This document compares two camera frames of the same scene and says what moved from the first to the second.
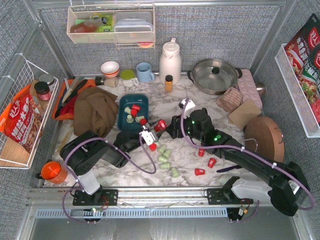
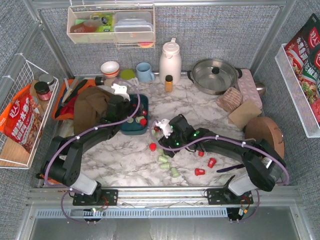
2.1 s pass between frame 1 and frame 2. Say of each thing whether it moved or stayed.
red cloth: stayed
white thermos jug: stayed
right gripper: moved
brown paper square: stayed
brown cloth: stayed
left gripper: moved
